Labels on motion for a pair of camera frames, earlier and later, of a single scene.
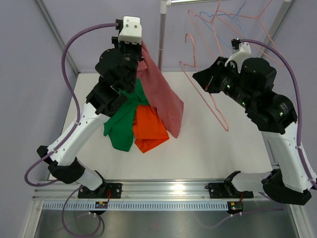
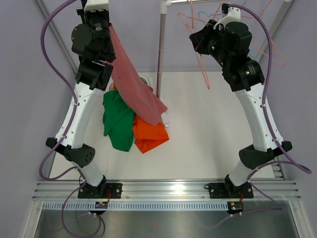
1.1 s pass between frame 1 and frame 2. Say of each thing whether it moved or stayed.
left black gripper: moved
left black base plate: stayed
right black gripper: moved
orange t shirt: stayed
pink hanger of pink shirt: moved
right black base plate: stayed
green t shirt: stayed
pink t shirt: moved
